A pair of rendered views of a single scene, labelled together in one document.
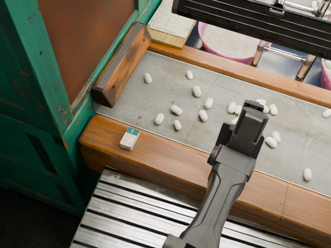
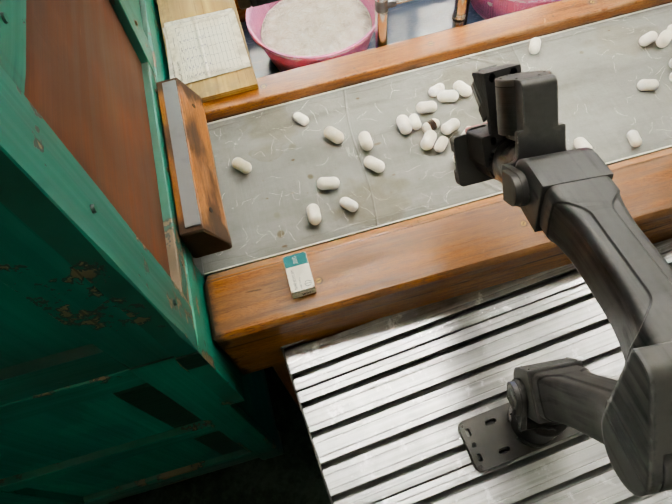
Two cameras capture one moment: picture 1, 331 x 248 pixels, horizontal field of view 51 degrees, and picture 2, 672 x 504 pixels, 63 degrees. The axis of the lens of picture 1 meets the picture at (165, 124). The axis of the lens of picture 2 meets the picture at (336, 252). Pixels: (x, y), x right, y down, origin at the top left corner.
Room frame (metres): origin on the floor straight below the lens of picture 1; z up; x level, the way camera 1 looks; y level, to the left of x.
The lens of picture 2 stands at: (0.13, 0.19, 1.48)
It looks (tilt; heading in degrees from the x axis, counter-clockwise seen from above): 62 degrees down; 336
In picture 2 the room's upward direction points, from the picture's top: 9 degrees counter-clockwise
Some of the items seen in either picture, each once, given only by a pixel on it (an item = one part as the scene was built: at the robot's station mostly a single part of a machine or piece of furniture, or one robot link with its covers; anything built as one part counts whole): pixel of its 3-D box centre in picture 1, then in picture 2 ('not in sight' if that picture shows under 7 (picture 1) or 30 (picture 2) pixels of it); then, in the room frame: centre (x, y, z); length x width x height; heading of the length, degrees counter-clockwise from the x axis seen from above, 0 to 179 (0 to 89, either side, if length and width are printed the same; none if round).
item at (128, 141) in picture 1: (129, 138); (299, 274); (0.48, 0.10, 0.78); 0.06 x 0.04 x 0.02; 163
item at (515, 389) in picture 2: not in sight; (546, 399); (0.16, -0.07, 0.77); 0.09 x 0.06 x 0.06; 67
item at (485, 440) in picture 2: not in sight; (538, 417); (0.15, -0.07, 0.71); 0.20 x 0.07 x 0.08; 77
